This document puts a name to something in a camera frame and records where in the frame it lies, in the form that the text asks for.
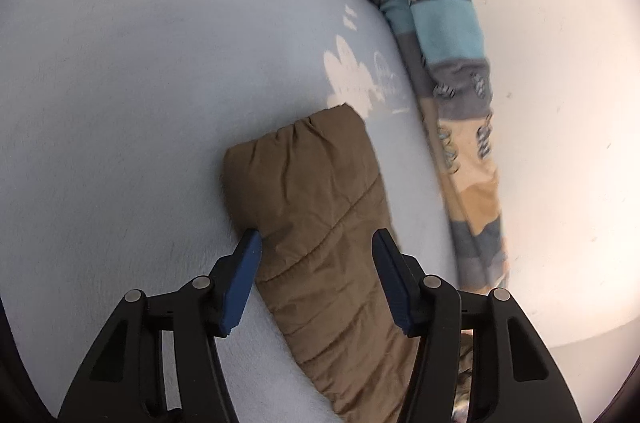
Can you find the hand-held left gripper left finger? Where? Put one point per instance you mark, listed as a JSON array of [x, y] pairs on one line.
[[239, 283]]

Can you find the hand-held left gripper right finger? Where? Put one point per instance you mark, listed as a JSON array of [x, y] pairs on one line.
[[392, 283]]

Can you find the light blue cloud-print bed sheet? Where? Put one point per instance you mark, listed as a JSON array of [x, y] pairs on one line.
[[125, 103]]

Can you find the patchwork fleece blanket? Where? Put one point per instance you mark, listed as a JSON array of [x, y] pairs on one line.
[[450, 28]]

